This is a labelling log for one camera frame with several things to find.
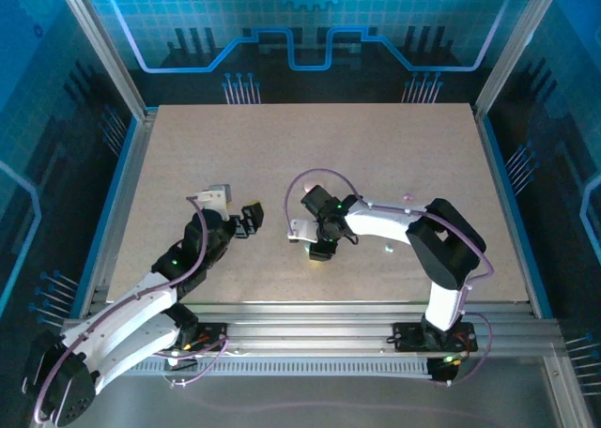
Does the grey sheet metal panel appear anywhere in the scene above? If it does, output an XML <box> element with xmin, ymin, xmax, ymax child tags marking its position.
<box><xmin>32</xmin><ymin>371</ymin><xmax>593</xmax><ymax>428</ymax></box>

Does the small black electronics box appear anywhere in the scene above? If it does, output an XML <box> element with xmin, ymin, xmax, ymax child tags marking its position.
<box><xmin>426</xmin><ymin>355</ymin><xmax>460</xmax><ymax>385</ymax></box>

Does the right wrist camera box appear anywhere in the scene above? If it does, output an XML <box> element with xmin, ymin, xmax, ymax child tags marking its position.
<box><xmin>286</xmin><ymin>217</ymin><xmax>321</xmax><ymax>244</ymax></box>

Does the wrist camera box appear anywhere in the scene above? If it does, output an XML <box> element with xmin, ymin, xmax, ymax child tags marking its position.
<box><xmin>286</xmin><ymin>217</ymin><xmax>321</xmax><ymax>244</ymax></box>
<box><xmin>186</xmin><ymin>182</ymin><xmax>232</xmax><ymax>222</ymax></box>

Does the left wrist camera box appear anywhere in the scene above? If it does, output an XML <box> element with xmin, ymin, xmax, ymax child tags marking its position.
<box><xmin>186</xmin><ymin>182</ymin><xmax>232</xmax><ymax>222</ymax></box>

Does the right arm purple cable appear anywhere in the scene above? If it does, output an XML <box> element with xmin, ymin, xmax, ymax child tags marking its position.
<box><xmin>285</xmin><ymin>168</ymin><xmax>495</xmax><ymax>387</ymax></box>

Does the long aluminium frame rail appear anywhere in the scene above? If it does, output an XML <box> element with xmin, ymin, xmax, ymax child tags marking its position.
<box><xmin>58</xmin><ymin>299</ymin><xmax>564</xmax><ymax>359</ymax></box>

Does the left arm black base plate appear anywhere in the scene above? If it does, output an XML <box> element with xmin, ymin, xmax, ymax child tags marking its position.
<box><xmin>143</xmin><ymin>322</ymin><xmax>231</xmax><ymax>354</ymax></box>

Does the aluminium table side rail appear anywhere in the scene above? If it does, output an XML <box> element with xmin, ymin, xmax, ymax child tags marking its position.
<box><xmin>471</xmin><ymin>107</ymin><xmax>541</xmax><ymax>317</ymax></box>
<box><xmin>63</xmin><ymin>107</ymin><xmax>160</xmax><ymax>329</ymax></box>

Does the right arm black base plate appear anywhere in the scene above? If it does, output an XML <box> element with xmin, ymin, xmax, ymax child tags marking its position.
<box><xmin>392</xmin><ymin>322</ymin><xmax>479</xmax><ymax>354</ymax></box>

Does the slotted grey cable duct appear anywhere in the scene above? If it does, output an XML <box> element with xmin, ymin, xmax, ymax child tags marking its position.
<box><xmin>74</xmin><ymin>359</ymin><xmax>436</xmax><ymax>378</ymax></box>

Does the aluminium frame post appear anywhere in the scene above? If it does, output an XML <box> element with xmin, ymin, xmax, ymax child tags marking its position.
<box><xmin>472</xmin><ymin>0</ymin><xmax>565</xmax><ymax>122</ymax></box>
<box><xmin>52</xmin><ymin>0</ymin><xmax>159</xmax><ymax>122</ymax></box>

